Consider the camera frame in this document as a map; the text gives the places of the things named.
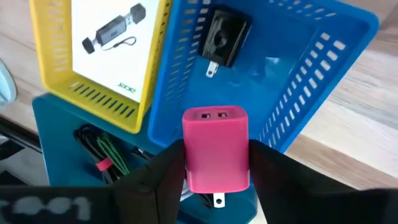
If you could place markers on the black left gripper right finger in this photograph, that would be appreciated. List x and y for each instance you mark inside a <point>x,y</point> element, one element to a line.
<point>289,186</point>

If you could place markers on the small yellow slotted basket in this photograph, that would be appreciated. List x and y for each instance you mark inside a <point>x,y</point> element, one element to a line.
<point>53,62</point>

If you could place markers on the pink USB wall charger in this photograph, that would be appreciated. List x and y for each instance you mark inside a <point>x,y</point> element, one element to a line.
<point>216,149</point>

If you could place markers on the large teal plastic bin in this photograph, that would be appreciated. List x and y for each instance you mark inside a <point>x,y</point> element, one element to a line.
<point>62,140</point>

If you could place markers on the black metal table frame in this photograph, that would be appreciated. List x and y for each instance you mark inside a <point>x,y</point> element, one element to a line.
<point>18,133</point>

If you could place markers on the black wall charger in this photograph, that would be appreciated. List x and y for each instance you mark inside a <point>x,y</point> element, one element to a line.
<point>225,37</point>

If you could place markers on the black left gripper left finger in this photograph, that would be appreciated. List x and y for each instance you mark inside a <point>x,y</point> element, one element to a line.
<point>155,186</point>

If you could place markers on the small blue slotted basket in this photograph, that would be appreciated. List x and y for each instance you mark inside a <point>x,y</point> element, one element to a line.
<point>264,87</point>

